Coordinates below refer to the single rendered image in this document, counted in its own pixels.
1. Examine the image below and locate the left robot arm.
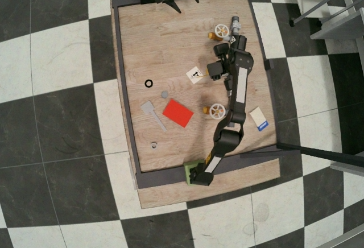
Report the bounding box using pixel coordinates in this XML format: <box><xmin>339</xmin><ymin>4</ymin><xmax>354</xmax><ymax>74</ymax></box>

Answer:
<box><xmin>189</xmin><ymin>35</ymin><xmax>254</xmax><ymax>186</ymax></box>

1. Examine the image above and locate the red rectangular block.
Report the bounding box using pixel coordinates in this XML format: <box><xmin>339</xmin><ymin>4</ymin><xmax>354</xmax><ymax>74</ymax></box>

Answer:
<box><xmin>163</xmin><ymin>99</ymin><xmax>194</xmax><ymax>128</ymax></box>

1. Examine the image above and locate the black diagonal bar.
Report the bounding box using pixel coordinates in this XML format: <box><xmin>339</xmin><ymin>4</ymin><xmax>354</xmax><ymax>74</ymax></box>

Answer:
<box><xmin>240</xmin><ymin>143</ymin><xmax>364</xmax><ymax>168</ymax></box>

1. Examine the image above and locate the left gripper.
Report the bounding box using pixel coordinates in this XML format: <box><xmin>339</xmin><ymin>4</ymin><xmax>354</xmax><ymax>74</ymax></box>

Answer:
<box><xmin>213</xmin><ymin>43</ymin><xmax>233</xmax><ymax>91</ymax></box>

